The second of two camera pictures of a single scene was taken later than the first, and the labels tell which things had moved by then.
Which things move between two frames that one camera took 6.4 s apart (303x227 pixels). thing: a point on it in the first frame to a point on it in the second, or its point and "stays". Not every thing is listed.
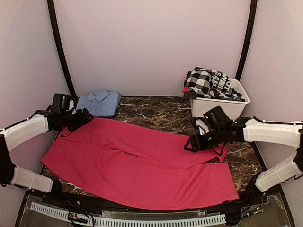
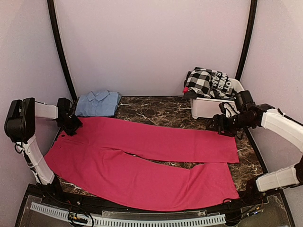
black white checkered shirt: x=199 y=81 stays
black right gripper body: x=216 y=138 to x=230 y=127
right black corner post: x=253 y=13 stays
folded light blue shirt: x=102 y=104 stays
